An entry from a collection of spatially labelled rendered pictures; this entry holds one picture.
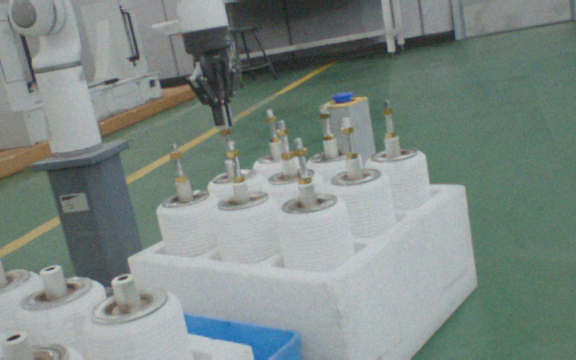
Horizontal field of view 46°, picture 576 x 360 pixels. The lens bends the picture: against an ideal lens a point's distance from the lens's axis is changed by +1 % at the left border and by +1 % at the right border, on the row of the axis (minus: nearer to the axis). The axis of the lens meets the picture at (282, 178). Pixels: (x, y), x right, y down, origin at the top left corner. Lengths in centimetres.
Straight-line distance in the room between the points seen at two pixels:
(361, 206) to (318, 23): 538
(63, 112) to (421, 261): 77
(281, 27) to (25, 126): 329
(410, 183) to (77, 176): 68
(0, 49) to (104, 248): 240
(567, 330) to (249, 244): 46
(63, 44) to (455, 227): 83
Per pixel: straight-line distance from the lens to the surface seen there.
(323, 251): 85
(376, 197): 94
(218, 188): 109
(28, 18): 138
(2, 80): 369
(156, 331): 65
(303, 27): 631
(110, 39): 478
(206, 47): 106
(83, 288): 76
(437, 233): 104
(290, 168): 103
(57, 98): 139
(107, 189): 140
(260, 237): 93
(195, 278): 97
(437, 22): 612
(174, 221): 101
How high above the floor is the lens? 50
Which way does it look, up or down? 14 degrees down
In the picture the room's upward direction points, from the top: 11 degrees counter-clockwise
